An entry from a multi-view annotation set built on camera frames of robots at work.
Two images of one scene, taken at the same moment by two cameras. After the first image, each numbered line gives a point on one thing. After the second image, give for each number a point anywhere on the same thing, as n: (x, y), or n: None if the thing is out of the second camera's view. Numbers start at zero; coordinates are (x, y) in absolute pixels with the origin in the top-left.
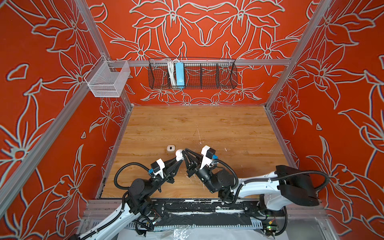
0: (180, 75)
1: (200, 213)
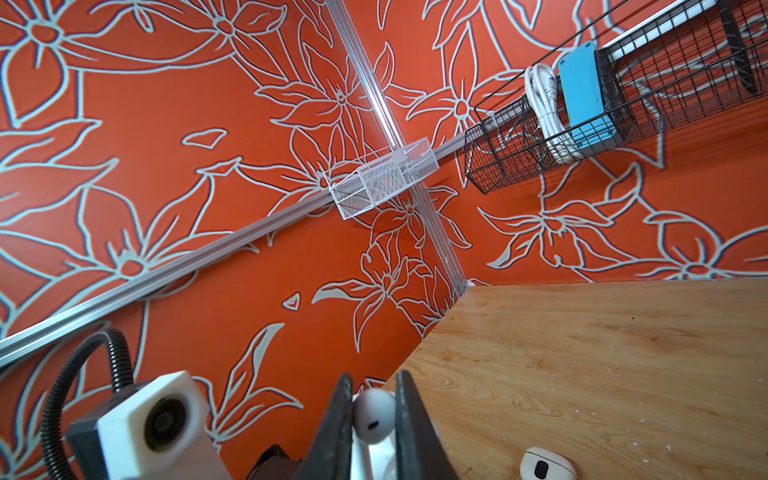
0: (589, 123)
1: None
